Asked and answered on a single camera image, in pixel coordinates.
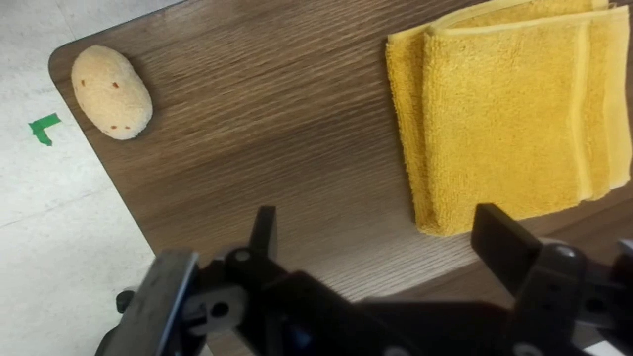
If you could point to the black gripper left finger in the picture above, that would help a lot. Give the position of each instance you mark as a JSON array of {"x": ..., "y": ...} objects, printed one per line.
[{"x": 263, "y": 236}]

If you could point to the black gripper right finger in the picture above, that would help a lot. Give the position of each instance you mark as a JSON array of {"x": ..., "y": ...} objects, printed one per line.
[{"x": 502, "y": 246}]

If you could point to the yellow towel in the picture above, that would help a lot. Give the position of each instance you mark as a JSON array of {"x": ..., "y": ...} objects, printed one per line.
[{"x": 512, "y": 102}]

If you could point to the beige potato toy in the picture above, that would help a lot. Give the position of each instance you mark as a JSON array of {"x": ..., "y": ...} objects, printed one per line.
[{"x": 111, "y": 94}]

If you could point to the green tape floor marker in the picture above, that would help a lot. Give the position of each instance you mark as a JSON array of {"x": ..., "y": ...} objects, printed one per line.
[{"x": 42, "y": 126}]

